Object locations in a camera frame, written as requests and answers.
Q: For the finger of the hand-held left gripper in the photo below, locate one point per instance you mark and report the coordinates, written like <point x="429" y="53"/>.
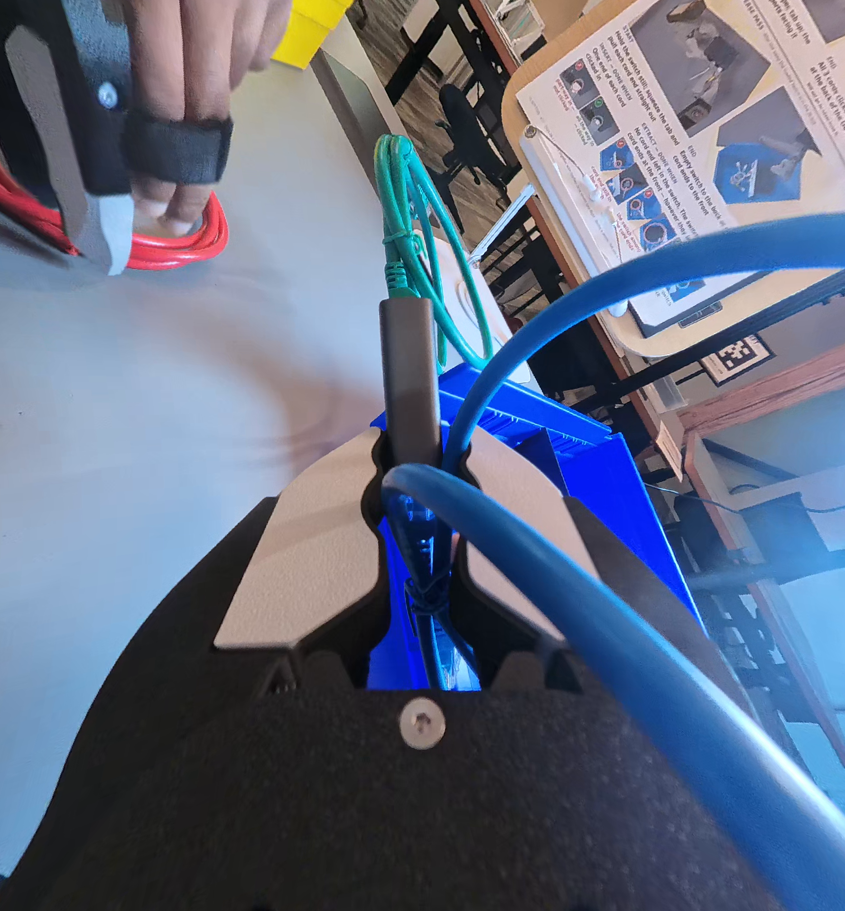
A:
<point x="109" y="231"/>

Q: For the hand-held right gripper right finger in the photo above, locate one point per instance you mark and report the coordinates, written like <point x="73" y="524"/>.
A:
<point x="515" y="477"/>

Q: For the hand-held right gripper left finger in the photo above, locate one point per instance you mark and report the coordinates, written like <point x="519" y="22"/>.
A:
<point x="308" y="562"/>

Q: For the black and white marker tag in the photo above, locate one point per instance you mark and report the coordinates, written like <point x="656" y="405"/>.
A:
<point x="739" y="358"/>

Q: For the yellow plastic bin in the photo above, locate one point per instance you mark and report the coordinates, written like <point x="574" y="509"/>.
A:
<point x="308" y="32"/>

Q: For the black office chair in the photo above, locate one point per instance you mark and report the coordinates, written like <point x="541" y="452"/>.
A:
<point x="465" y="128"/>

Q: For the printed instruction sheet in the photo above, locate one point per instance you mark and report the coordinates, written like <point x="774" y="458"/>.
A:
<point x="714" y="107"/>

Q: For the brown wooden table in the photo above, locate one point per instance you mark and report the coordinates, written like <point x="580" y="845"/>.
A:
<point x="771" y="388"/>

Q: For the grey network switch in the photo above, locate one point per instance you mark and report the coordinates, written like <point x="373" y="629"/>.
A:
<point x="408" y="377"/>

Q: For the blue plastic bin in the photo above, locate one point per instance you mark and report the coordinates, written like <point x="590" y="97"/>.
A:
<point x="607" y="484"/>

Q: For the instruction sheet board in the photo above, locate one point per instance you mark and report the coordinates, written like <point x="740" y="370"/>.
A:
<point x="529" y="85"/>

